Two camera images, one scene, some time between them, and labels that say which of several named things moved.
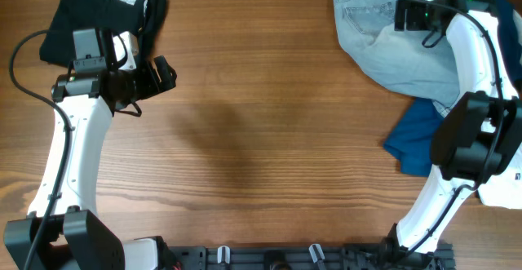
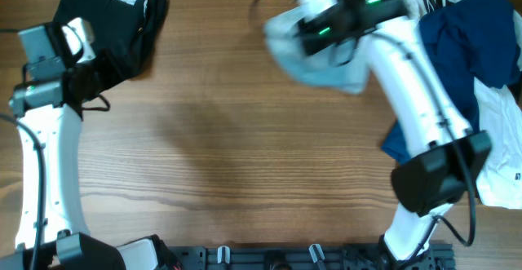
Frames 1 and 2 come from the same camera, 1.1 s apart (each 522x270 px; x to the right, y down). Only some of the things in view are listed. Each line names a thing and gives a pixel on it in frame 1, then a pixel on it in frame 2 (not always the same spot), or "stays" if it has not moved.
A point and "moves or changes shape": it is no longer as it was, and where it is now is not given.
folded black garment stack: (85, 5) stays
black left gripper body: (139, 83) → (101, 73)
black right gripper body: (418, 15) → (321, 32)
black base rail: (347, 257) stays
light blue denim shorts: (422, 64) moves or changes shape
